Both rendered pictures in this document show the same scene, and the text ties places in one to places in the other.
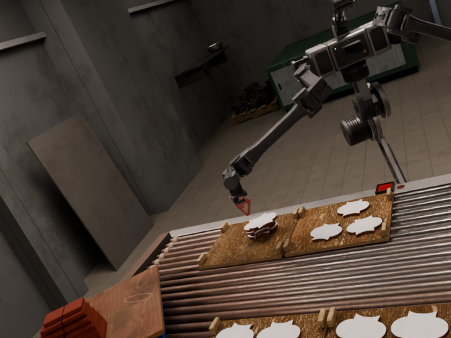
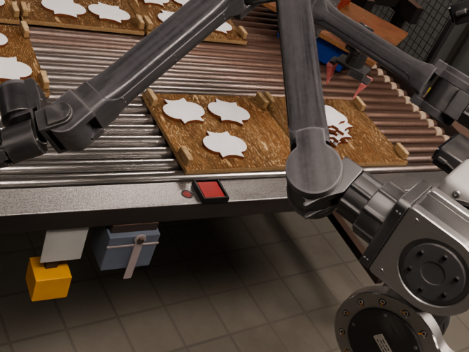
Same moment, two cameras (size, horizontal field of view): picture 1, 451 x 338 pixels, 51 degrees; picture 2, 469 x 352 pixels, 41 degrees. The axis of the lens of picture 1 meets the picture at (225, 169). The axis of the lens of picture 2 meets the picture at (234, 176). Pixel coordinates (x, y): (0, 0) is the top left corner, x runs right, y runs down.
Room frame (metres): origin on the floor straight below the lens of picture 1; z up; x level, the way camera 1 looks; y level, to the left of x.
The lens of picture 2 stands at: (2.36, -1.81, 1.92)
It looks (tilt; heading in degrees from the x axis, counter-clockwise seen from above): 35 degrees down; 110
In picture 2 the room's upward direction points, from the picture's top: 23 degrees clockwise
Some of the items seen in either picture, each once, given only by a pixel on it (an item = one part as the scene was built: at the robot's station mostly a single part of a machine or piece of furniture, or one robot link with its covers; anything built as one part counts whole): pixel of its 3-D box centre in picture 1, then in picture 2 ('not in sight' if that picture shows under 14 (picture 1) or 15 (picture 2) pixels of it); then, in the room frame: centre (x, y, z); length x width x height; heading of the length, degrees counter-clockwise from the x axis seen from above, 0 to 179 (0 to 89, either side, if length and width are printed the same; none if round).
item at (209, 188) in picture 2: (384, 188); (210, 191); (1.88, -0.60, 0.92); 0.06 x 0.06 x 0.01; 59
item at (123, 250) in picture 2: not in sight; (124, 241); (1.79, -0.77, 0.77); 0.14 x 0.11 x 0.18; 59
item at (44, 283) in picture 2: not in sight; (53, 256); (1.70, -0.93, 0.74); 0.09 x 0.08 x 0.24; 59
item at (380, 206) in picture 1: (340, 223); (225, 130); (1.75, -0.33, 0.93); 0.41 x 0.35 x 0.02; 60
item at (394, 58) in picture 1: (344, 56); not in sight; (7.94, -2.61, 0.43); 2.15 x 1.97 x 0.85; 64
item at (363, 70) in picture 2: (235, 188); (356, 59); (1.93, 0.00, 1.19); 0.10 x 0.07 x 0.07; 5
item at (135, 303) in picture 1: (100, 324); (339, 19); (1.63, 0.67, 1.03); 0.50 x 0.50 x 0.02; 4
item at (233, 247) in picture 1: (251, 239); (333, 130); (1.96, 0.03, 0.93); 0.41 x 0.35 x 0.02; 59
